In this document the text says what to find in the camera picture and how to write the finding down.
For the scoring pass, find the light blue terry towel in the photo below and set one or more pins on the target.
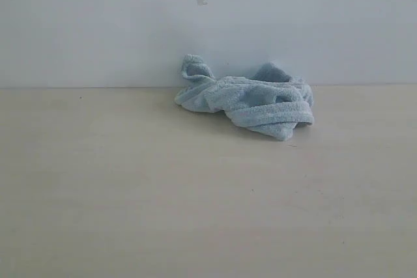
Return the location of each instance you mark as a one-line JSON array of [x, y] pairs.
[[271, 102]]

